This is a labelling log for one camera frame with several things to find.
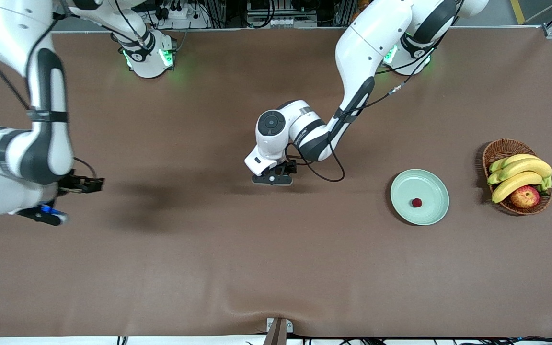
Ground pale green round plate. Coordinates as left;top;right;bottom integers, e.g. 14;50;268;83
391;169;449;226

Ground large table cover mat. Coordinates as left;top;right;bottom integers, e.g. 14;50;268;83
0;26;552;338

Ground brown stand pole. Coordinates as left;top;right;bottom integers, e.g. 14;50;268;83
263;318;288;345

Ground white power strip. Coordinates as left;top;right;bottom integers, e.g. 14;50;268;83
153;0;209;30

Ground brown wicker basket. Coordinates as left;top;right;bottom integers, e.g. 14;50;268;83
482;139;552;216

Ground red yellow apple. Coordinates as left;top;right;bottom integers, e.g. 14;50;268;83
510;185;541;209

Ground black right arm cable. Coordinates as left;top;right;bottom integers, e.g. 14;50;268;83
0;0;98;180

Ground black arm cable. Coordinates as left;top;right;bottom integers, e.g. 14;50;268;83
0;0;98;180
283;43;442;184

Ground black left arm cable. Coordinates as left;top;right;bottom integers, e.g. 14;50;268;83
283;43;442;184

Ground silver mounting bracket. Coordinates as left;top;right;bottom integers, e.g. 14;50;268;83
266;318;294;334

